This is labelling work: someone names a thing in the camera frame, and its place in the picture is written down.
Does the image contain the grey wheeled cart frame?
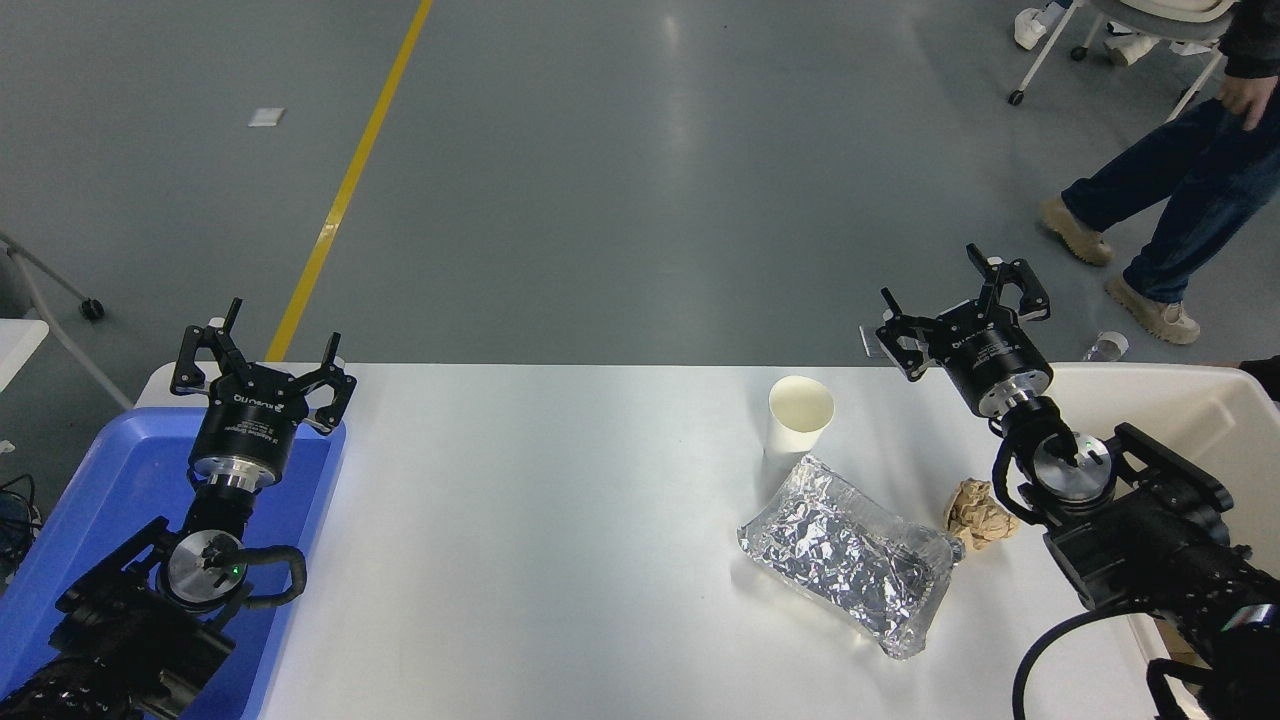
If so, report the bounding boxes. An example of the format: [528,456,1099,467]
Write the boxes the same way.
[0,230,136,411]

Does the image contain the blue plastic tray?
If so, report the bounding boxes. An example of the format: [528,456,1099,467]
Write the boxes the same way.
[0,405,348,720]

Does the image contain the white paper cup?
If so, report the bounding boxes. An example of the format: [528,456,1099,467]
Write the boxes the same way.
[766,375,836,467]

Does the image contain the crumpled tan paper ball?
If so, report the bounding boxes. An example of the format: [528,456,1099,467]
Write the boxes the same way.
[942,478,1022,552]

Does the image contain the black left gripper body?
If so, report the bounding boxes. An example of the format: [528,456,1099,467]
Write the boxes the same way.
[190,362,307,473]

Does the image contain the large pale plastic bin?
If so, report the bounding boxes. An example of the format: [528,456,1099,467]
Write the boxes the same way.
[1045,360,1280,720]

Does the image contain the white side table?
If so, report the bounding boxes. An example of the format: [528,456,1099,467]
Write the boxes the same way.
[0,319,50,394]

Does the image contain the white rolling chair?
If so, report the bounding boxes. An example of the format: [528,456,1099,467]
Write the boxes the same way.
[1008,0,1241,123]

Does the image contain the person's hand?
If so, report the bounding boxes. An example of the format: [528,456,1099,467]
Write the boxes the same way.
[1217,71,1280,132]

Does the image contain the black cable bundle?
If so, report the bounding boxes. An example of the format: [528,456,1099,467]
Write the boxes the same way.
[0,474,44,583]

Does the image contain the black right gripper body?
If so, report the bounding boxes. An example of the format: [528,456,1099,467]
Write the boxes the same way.
[933,299,1053,412]

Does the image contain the crumpled silver foil tray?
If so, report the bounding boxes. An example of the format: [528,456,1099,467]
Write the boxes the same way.
[738,453,967,661]

